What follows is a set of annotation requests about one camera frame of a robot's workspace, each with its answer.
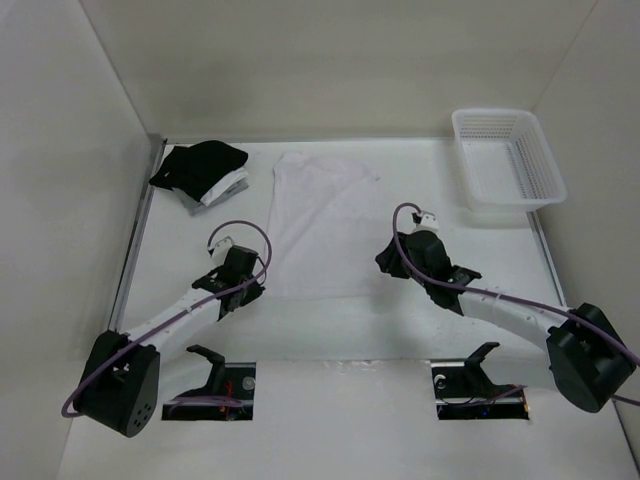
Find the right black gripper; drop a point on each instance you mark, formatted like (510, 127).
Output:
(388, 261)

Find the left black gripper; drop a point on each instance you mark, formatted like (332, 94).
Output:
(254, 293)

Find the white tank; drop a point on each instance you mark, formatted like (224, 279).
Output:
(326, 224)
(231, 184)

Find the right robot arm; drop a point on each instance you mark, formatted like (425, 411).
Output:
(587, 360)

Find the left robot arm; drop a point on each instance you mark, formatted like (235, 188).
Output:
(120, 383)

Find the grey folded tank top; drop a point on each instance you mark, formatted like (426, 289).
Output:
(195, 208)

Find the white folded tank top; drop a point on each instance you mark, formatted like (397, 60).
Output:
(231, 184)

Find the black folded tank top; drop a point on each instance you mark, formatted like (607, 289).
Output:
(197, 169)

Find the white plastic basket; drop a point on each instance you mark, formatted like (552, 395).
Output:
(505, 161)

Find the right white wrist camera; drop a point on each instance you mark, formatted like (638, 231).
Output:
(425, 221)

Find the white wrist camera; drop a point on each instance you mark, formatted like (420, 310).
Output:
(218, 251)
(425, 221)

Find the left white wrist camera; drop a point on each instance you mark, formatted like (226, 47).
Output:
(218, 251)

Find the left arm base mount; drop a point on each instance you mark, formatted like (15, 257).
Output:
(202, 386)

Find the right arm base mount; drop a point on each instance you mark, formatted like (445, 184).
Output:
(464, 392)

